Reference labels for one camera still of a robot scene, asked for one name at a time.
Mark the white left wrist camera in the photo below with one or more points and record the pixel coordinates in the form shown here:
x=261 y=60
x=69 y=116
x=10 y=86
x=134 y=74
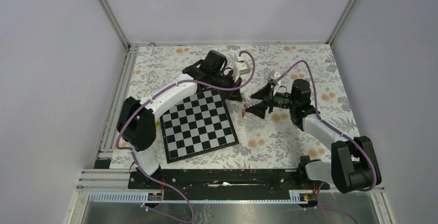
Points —
x=240 y=68

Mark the grey slotted cable duct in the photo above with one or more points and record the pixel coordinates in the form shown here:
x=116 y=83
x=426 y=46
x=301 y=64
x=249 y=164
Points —
x=172 y=197

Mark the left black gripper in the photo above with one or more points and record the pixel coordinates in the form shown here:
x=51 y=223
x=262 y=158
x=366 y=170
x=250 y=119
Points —
x=233 y=95

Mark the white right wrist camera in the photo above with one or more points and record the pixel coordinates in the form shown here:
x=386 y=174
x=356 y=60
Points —
x=276 y=79

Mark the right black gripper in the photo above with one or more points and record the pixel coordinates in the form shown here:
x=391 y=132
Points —
x=260 y=109

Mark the floral patterned table mat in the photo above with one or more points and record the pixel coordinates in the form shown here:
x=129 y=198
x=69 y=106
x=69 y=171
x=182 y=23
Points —
x=272 y=142

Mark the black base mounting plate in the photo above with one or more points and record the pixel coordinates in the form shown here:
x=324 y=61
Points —
x=215 y=181

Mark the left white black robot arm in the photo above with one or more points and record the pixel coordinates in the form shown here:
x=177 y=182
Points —
x=136 y=123

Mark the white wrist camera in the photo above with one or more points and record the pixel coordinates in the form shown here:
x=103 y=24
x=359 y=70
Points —
x=240 y=68
x=276 y=79

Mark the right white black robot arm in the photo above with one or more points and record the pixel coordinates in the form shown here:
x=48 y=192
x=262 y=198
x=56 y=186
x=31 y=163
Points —
x=353 y=165

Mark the black white chessboard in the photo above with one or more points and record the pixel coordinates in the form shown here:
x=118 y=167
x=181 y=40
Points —
x=198 y=124

